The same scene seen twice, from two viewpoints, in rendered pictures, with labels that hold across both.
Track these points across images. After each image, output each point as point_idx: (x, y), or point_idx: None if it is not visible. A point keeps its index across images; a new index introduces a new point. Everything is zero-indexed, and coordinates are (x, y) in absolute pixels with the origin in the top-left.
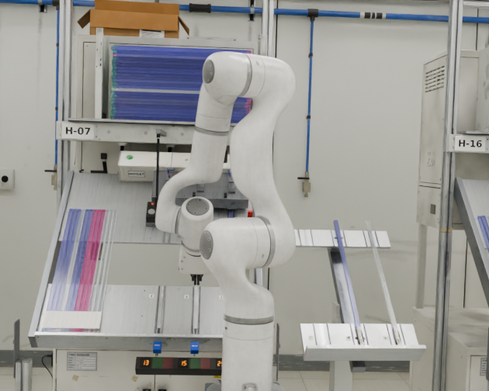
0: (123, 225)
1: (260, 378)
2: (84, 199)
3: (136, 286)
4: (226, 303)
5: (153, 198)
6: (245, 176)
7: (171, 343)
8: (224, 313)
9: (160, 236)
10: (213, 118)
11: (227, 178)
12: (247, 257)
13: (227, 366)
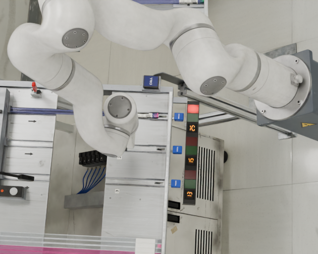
0: (21, 225)
1: (286, 69)
2: None
3: (105, 205)
4: (240, 83)
5: None
6: (161, 33)
7: (169, 172)
8: (244, 87)
9: (40, 184)
10: (62, 63)
11: None
12: (225, 50)
13: (276, 94)
